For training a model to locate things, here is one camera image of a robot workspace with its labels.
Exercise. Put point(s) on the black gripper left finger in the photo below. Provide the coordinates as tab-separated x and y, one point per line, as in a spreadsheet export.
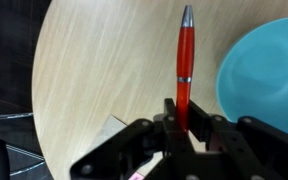
117	150

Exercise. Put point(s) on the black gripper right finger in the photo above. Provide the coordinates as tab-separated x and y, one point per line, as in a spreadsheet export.
250	140

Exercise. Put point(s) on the red pen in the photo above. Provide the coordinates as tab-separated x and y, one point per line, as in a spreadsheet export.
185	56

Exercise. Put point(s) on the pink packet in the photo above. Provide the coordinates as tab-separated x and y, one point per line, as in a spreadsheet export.
135	176

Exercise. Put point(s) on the blue round plate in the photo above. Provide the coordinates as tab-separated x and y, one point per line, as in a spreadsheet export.
267	73

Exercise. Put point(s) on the silver metal frame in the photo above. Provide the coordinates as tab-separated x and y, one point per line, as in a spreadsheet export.
20	156

